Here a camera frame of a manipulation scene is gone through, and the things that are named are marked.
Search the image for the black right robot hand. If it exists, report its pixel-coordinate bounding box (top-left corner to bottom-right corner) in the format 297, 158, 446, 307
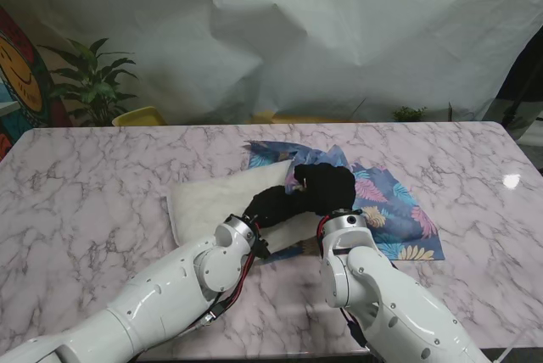
292, 162, 356, 218

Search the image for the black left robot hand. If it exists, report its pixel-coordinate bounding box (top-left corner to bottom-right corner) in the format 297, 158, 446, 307
241, 183, 317, 231

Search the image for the white pillow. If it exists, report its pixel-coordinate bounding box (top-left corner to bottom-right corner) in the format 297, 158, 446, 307
165, 160, 323, 254

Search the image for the blue leaf-print pillowcase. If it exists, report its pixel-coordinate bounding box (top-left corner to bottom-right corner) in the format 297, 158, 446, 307
244, 140, 446, 269

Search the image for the yellow wooden bench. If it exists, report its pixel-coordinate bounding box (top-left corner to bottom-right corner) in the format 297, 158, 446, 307
249, 109, 370, 125

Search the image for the small green plant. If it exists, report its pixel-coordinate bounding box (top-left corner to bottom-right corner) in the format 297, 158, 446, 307
392, 105, 428, 123

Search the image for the white backdrop sheet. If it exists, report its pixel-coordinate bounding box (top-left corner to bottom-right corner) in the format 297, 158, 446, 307
0, 0, 543, 126

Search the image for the yellow plastic chair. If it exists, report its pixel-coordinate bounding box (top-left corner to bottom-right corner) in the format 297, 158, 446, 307
112, 105, 167, 127

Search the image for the large green potted plant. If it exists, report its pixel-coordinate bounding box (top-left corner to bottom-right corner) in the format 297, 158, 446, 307
40, 36, 139, 127

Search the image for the dark stand with equipment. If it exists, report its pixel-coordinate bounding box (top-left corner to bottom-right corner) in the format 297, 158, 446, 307
494, 31, 543, 146

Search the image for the colourful smiley face board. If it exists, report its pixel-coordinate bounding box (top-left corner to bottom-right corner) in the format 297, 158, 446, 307
0, 4, 71, 160

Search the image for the red black left arm cable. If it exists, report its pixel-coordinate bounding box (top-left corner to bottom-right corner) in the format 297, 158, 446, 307
182, 216, 271, 330

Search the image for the red black arm cable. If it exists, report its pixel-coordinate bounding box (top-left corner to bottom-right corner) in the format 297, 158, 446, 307
182, 216, 271, 330
316, 216, 370, 347

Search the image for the red black right arm cable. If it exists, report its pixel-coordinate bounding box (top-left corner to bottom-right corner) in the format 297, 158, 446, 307
316, 216, 370, 347

